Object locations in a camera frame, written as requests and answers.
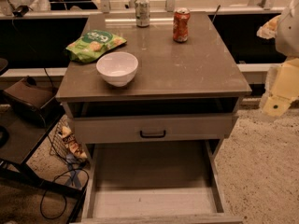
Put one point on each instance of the snack bag in basket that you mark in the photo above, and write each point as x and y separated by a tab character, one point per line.
71	143

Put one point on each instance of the green chip bag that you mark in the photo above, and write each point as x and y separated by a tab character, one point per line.
91	46

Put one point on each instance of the wire basket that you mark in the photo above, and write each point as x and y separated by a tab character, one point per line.
57	147

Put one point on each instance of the grey drawer cabinet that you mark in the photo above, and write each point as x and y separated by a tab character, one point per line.
196	77

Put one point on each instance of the brown box on cart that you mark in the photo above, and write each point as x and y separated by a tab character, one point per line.
36	104

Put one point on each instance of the grey top drawer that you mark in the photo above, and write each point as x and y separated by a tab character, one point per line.
178	127

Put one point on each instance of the silver green soda can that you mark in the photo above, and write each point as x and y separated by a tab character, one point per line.
142	13

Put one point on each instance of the black drawer handle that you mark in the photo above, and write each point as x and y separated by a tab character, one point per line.
162	134

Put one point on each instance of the small black device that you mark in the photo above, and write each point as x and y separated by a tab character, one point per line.
20	11

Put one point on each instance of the white bowl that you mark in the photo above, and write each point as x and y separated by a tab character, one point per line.
117	68

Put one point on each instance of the dark side cart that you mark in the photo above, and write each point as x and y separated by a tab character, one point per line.
22	138

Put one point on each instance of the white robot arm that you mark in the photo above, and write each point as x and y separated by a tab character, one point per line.
282	80

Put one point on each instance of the orange soda can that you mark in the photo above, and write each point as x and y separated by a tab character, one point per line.
180	24

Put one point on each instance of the open grey middle drawer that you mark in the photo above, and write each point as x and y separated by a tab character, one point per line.
154	183

